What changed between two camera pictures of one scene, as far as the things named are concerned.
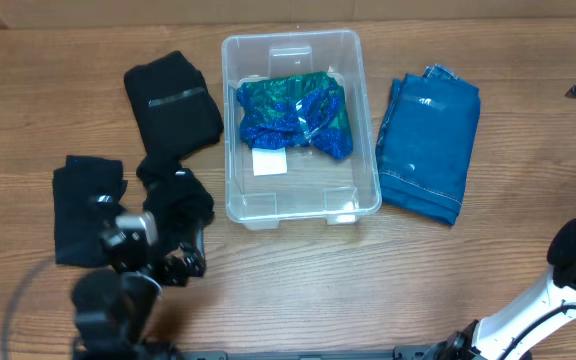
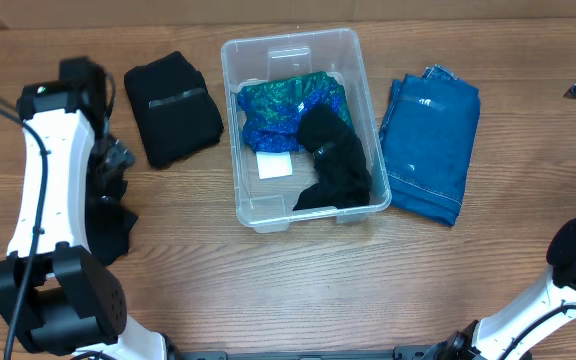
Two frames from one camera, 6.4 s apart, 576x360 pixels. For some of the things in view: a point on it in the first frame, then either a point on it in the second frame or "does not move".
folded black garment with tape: [173, 105] does not move
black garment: [179, 205] -> [341, 161]
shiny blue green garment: [293, 111] does not move
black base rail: [394, 353] does not move
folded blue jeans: [425, 144] does not move
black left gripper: [195, 260] -> [120, 156]
